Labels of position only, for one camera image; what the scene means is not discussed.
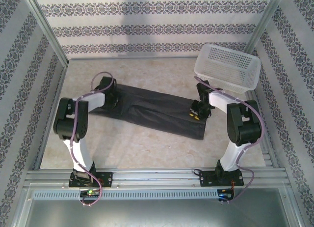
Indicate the dark grey t-shirt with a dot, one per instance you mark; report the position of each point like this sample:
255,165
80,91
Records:
159,114

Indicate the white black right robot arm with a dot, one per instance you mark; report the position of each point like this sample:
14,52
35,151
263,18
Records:
218,99

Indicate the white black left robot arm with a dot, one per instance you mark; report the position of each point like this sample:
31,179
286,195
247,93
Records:
95,100

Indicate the white perforated plastic basket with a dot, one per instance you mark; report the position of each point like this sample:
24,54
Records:
228,67

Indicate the right controller board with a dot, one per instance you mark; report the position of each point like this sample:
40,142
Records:
225,193

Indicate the controller board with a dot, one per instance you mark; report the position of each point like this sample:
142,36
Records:
90,193
225,193

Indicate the left controller board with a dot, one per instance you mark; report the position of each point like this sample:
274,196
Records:
90,193

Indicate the grey sheet metal panel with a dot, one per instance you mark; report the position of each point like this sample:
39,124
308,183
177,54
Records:
157,213

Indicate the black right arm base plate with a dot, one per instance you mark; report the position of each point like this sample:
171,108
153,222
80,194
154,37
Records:
208,179

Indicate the aluminium mounting rail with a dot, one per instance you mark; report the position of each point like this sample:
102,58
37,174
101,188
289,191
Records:
157,176

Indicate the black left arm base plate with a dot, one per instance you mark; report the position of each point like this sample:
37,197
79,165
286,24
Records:
105,179

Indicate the aluminium frame post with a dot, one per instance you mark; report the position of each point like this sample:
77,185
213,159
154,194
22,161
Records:
265,23
44,28

